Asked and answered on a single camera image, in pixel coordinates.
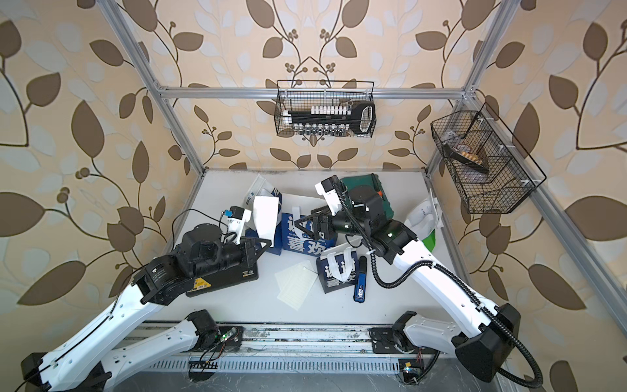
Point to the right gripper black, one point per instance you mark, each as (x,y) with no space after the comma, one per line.
(313,232)

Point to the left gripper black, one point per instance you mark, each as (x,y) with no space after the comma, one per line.
(258,250)

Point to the white receipt paper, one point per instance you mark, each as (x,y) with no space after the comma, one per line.
(265,216)

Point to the small blue white bag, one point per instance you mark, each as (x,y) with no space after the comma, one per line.
(337,268)

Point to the blue stapler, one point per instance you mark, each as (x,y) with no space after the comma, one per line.
(360,280)

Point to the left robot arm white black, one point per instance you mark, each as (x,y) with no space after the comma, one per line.
(90,360)

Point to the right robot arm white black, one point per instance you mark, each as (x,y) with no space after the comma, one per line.
(484,333)

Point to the black flat box yellow label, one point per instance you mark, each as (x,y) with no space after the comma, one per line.
(215,274)

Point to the pale yellow receipt sheet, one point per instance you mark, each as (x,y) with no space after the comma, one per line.
(295,284)

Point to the green white tissue pack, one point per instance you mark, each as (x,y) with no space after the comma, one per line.
(425,219)

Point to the black socket tool set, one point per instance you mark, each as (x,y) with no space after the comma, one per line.
(349,119)

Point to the dark brush in basket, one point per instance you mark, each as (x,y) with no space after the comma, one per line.
(462,160)

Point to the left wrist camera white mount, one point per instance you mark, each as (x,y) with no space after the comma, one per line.
(237,217)

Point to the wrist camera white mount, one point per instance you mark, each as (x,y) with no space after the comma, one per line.
(237,217)
(327,189)

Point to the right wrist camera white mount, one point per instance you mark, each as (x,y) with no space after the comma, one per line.
(327,189)

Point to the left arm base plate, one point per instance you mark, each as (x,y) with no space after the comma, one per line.
(215,338)

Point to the aluminium rail front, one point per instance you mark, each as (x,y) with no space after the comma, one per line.
(299,349)

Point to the back wall wire basket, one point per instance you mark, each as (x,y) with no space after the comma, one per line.
(300,93)

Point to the wall wire basket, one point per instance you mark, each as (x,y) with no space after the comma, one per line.
(300,93)
(513,173)

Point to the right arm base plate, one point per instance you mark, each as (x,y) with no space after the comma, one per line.
(386,340)

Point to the right wall wire basket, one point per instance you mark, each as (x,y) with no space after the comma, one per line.
(513,173)

